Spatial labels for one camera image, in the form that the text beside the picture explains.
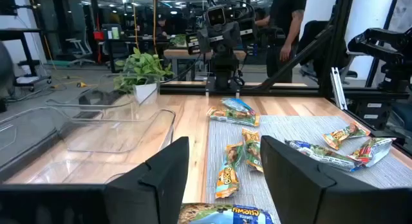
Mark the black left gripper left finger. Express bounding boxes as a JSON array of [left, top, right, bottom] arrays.
[[106, 136, 190, 224]]

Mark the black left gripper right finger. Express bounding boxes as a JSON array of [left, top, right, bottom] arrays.
[[259, 135, 380, 224]]

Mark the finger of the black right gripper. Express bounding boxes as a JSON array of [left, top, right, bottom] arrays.
[[185, 32, 203, 56], [238, 17, 258, 42]]

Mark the blue chewy granola bar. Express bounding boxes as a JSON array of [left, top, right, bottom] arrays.
[[285, 139, 365, 173], [221, 97, 256, 116], [178, 203, 275, 224]]

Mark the red chewy granola bar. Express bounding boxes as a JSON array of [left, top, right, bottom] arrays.
[[349, 136, 397, 168]]

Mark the person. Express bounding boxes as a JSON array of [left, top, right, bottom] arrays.
[[255, 0, 308, 84], [155, 14, 169, 39]]

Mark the green plant in white pot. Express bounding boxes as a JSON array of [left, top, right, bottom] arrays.
[[112, 46, 174, 104]]

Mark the clear plastic bin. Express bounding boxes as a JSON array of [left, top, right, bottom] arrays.
[[59, 107, 177, 154], [0, 106, 129, 186], [44, 72, 161, 122]]

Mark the black office chair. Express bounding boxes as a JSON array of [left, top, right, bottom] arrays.
[[297, 20, 359, 87]]

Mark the black office desk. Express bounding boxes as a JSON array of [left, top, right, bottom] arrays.
[[102, 36, 171, 74]]

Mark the grey woven table mat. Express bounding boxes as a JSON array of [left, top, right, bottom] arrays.
[[205, 114, 412, 224]]

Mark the black controller box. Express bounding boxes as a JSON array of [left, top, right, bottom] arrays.
[[349, 98, 392, 130]]

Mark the silver aluminium extrusion piece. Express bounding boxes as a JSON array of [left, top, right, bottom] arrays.
[[330, 66, 349, 111]]

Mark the white office chair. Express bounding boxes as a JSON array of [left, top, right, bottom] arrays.
[[65, 37, 97, 68]]

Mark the black rolling stand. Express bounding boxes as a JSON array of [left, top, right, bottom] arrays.
[[0, 26, 53, 91]]

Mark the grey exercise ball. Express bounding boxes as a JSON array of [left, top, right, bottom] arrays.
[[0, 40, 16, 100]]

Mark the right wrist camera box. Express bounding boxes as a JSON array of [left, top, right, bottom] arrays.
[[205, 5, 227, 27]]

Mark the yellow hanging cable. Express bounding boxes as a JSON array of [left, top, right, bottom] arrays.
[[131, 0, 140, 51], [152, 0, 159, 55]]

